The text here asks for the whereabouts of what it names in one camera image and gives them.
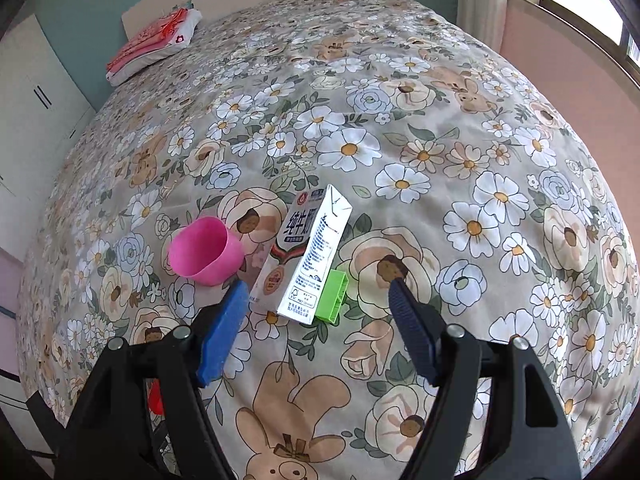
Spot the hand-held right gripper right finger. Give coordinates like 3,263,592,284
389,276,583,480

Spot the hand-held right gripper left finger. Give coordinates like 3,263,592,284
52,280,250,480

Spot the white milk carton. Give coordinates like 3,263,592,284
248,184,353,324

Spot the pink plastic cup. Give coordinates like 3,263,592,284
168,216,246,286

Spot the small green box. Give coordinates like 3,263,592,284
314,269,349,324

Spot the floral bed blanket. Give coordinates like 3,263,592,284
17,0,633,480

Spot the white wardrobe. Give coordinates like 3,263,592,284
0,14,96,261

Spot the white pillow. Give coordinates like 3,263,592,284
107,10,203,87

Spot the beige curtain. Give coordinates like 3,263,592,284
456,0,523,53

